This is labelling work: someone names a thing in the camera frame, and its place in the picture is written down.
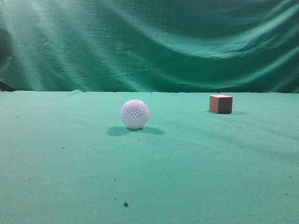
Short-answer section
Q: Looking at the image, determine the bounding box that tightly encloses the white dimpled ball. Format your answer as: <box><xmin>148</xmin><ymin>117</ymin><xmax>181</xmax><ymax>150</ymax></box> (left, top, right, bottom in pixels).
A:
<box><xmin>121</xmin><ymin>99</ymin><xmax>150</xmax><ymax>129</ymax></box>

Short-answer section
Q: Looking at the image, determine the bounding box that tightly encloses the red cube block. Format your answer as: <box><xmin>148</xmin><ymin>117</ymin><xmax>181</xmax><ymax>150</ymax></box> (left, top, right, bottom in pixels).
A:
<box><xmin>209</xmin><ymin>94</ymin><xmax>233</xmax><ymax>114</ymax></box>

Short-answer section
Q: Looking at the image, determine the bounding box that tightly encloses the green table cloth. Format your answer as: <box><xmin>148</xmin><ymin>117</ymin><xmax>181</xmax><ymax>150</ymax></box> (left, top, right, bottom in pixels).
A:
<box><xmin>0</xmin><ymin>91</ymin><xmax>299</xmax><ymax>224</ymax></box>

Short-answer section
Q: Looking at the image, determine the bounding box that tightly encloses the green backdrop cloth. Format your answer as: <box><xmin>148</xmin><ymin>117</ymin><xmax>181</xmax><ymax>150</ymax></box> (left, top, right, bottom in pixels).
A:
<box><xmin>0</xmin><ymin>0</ymin><xmax>299</xmax><ymax>93</ymax></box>

